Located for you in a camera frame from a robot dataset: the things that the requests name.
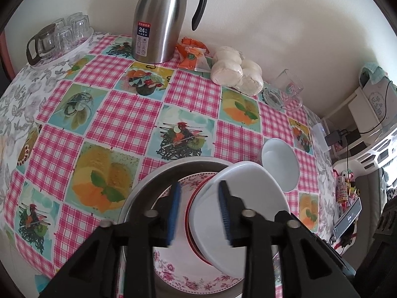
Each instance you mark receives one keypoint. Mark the white square bowl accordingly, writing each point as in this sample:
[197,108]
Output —
[248,186]

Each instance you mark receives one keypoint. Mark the strawberry print bowl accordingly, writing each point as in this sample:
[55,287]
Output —
[188,223]

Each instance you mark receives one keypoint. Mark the stainless steel thermos jug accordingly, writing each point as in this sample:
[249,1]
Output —
[158,15]

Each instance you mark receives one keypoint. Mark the colourful snack packets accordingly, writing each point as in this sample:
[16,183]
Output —
[344,186]

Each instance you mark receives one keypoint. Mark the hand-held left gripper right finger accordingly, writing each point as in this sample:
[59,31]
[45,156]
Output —
[224,211]

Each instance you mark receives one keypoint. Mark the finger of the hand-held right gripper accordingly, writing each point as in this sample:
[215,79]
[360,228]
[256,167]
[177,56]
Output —
[336,259]

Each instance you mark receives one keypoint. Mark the smartphone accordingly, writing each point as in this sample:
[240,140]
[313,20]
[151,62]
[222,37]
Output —
[349,219]

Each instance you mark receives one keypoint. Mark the teal cloth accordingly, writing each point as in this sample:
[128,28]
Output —
[373,73]

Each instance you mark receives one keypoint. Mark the glass ashtray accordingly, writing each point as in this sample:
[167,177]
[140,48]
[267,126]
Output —
[274,99]

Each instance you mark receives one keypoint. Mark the clear glass cup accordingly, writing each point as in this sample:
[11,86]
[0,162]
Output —
[79,24]
[65,37]
[59,24]

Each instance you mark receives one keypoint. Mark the small pale blue bowl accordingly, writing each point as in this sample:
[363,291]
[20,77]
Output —
[279,164]

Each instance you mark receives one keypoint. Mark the white plastic basket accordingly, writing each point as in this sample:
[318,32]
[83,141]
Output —
[372,155]

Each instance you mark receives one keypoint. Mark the white plastic box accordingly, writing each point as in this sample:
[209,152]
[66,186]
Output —
[321,136]

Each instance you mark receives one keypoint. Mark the bag of steamed buns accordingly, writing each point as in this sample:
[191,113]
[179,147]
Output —
[235,71]

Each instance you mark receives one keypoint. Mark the pink floral round plate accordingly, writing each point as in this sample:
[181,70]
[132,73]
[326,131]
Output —
[173,264]

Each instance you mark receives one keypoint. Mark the clear glass mug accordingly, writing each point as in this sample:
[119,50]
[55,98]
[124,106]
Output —
[290,88]

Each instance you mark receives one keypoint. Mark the white tray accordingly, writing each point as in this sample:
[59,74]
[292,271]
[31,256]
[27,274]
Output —
[77,48]

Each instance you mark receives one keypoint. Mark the orange snack packet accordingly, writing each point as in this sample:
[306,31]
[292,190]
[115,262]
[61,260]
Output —
[189,54]

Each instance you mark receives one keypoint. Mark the round stainless steel basin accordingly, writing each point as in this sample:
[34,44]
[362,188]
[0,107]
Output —
[149,189]

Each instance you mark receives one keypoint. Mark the pink plaid tablecloth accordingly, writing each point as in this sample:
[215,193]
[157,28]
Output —
[124,105]

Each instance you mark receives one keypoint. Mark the white patterned box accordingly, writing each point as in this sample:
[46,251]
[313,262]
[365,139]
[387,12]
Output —
[375,99]

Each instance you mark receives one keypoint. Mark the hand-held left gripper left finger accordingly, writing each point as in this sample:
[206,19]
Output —
[173,211]

